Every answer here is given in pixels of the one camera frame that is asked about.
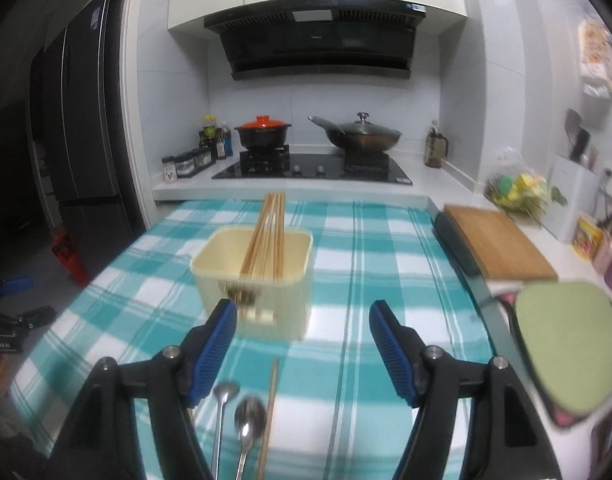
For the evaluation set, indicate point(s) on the black clay pot orange lid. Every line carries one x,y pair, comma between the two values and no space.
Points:
263,132

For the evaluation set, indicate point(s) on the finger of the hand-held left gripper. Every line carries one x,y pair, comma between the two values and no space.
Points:
35,319
13,286

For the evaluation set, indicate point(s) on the clear spice jar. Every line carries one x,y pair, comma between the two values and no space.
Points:
198,160
207,156
185,165

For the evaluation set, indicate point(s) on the cream plastic utensil container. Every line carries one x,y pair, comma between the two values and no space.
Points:
286,305

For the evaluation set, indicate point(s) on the large steel spoon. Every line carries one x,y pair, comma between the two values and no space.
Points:
250,415

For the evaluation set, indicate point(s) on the dark brown chopstick bundle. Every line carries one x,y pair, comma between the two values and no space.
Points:
591,157

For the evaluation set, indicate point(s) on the red plastic object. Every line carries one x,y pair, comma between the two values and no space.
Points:
70,260

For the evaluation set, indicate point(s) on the green cutting board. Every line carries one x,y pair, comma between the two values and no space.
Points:
571,345

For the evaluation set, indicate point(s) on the blue label bottle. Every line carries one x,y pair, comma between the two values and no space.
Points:
227,142

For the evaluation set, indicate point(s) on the small steel spoon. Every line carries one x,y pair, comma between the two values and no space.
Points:
226,390

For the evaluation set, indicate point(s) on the dark sauce bottle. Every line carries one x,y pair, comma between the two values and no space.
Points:
220,147

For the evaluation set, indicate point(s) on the yellow printed mug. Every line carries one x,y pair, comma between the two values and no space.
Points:
586,237

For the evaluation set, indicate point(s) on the black range hood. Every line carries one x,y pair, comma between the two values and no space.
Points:
316,40

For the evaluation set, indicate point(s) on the white wall socket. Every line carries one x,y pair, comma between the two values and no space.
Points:
608,170

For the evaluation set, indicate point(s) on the wooden cutting board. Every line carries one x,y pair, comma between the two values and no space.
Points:
501,242

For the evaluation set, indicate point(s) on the plastic bag of sponges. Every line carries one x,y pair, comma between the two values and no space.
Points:
521,185

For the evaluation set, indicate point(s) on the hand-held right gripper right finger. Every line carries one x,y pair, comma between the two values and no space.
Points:
393,355

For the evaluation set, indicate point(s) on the black wok with glass lid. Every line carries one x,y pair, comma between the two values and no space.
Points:
361,135

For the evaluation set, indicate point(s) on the teal checked tablecloth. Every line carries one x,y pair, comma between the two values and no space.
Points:
376,260

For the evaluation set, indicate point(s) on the wooden chopsticks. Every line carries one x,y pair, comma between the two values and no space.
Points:
272,234

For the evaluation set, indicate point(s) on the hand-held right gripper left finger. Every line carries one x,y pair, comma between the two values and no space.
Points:
213,355

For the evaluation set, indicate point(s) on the printed hanging bag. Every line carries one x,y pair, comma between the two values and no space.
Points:
596,50

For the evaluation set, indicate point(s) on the dark grey refrigerator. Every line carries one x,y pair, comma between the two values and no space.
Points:
85,135

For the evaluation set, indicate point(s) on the yellow cap sauce bottle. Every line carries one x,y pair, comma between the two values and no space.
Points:
209,132

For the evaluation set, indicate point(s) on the grey spatula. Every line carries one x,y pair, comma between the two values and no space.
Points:
573,122

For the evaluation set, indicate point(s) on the pink cup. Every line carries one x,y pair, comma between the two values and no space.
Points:
605,255

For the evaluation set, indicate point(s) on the black gas stove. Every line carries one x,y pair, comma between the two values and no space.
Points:
316,170

